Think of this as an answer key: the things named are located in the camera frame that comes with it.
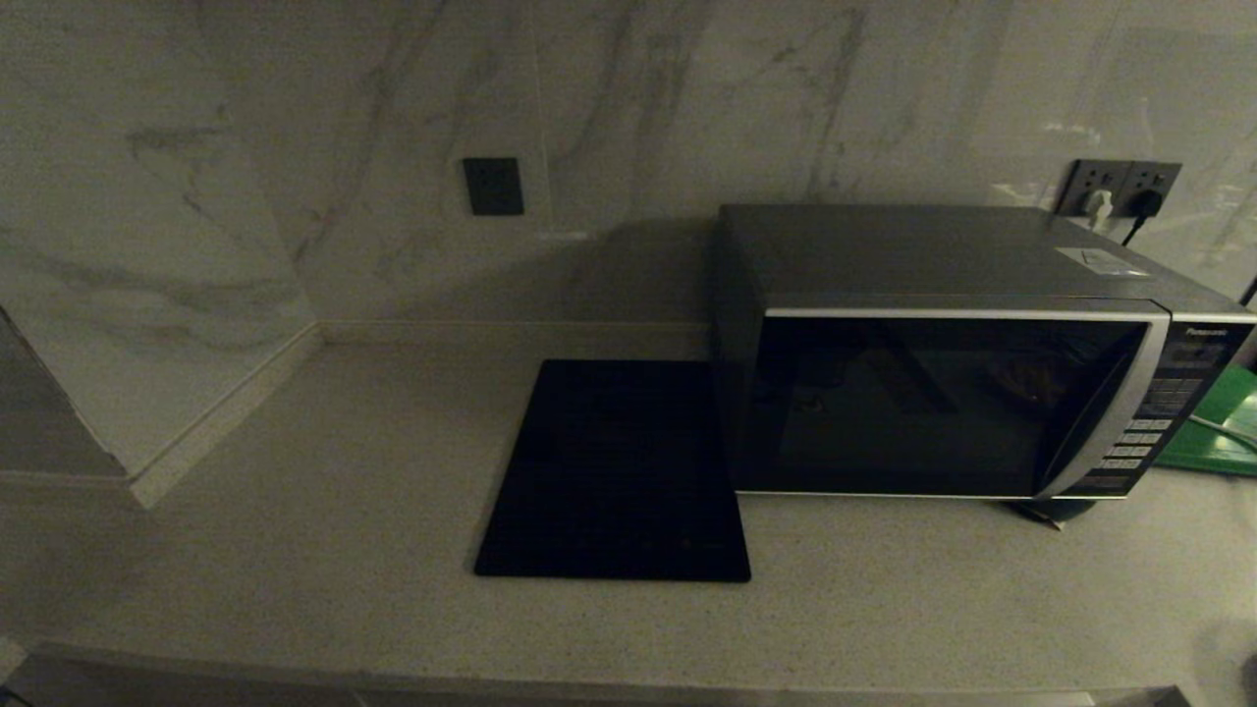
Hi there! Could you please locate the green cutting board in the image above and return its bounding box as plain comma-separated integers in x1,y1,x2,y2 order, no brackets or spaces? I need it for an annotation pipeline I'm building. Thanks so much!
1154,365,1257,479

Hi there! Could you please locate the grey double wall socket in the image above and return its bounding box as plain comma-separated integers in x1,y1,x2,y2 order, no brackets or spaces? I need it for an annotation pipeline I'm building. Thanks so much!
1056,159,1183,222

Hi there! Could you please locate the white cable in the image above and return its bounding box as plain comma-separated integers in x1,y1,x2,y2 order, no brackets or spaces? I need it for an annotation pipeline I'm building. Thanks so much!
1188,412,1257,453

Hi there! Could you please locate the silver black microwave oven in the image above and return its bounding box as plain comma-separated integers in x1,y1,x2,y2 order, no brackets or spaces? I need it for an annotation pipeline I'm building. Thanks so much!
712,203,1257,502

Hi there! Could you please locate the black glass induction cooktop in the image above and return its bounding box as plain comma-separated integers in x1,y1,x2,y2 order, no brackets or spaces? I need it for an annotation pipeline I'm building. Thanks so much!
474,358,752,583

